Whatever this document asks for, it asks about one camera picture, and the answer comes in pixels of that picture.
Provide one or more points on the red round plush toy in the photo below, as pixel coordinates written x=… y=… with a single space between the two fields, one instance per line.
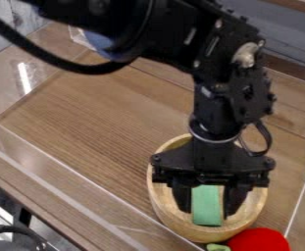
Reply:
x=258 y=239

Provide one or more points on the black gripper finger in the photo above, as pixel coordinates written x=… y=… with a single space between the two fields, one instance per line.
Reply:
x=233 y=198
x=180 y=192

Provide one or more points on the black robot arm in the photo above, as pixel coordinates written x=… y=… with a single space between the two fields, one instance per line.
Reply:
x=202 y=39

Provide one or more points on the clear acrylic corner bracket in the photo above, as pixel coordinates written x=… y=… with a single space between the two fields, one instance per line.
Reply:
x=79 y=37

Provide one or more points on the small green toy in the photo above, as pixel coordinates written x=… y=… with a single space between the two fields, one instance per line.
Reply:
x=217 y=247

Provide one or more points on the black metal table bracket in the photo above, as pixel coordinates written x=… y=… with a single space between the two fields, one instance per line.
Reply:
x=26 y=237

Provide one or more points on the green rectangular block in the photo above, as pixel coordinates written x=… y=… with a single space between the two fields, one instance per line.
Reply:
x=205 y=206

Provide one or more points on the brown wooden bowl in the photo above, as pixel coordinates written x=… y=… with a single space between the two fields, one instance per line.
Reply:
x=179 y=221

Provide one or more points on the clear acrylic enclosure wall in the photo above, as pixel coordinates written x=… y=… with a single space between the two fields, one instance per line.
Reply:
x=96 y=220

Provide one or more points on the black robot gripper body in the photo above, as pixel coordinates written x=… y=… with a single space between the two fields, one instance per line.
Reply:
x=217 y=165

